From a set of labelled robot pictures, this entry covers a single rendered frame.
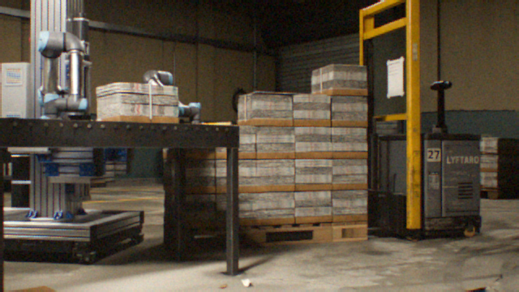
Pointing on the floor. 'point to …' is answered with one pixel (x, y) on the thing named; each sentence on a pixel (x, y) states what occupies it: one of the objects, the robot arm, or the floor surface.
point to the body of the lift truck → (439, 179)
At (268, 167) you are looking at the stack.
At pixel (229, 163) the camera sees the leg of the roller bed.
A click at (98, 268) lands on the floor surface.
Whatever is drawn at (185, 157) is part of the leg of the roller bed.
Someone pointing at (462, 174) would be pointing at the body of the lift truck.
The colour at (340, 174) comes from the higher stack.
